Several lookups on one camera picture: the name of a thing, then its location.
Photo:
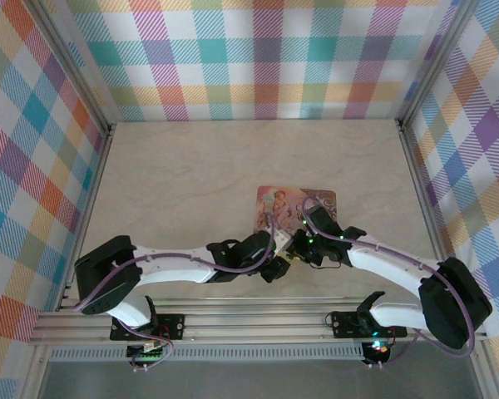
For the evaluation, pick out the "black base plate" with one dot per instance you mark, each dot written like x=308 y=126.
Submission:
x=345 y=324
x=172 y=326

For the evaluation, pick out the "aluminium frame leg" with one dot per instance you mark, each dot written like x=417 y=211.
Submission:
x=484 y=374
x=35 y=374

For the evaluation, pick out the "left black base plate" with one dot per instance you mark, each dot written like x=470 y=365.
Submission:
x=172 y=326

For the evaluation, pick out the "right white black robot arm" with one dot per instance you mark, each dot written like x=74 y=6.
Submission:
x=391 y=259

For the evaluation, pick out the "aluminium corner post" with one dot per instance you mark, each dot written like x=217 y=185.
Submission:
x=436 y=62
x=72 y=66

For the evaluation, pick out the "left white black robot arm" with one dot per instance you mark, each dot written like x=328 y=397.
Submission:
x=170 y=266

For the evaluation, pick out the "aluminium side rail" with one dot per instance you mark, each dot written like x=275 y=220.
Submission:
x=95 y=183
x=419 y=183

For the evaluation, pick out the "pink decorated keepsake box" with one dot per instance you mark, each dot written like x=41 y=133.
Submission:
x=283 y=203

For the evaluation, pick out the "green terminal controller board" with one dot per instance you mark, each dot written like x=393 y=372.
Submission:
x=149 y=355

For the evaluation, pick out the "controller board with lights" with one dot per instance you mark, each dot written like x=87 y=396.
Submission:
x=378 y=348

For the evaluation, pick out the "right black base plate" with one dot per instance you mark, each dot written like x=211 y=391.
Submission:
x=345 y=324

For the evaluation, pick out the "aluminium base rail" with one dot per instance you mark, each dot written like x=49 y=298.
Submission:
x=253 y=322

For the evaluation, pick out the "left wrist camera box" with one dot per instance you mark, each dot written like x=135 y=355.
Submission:
x=282 y=242

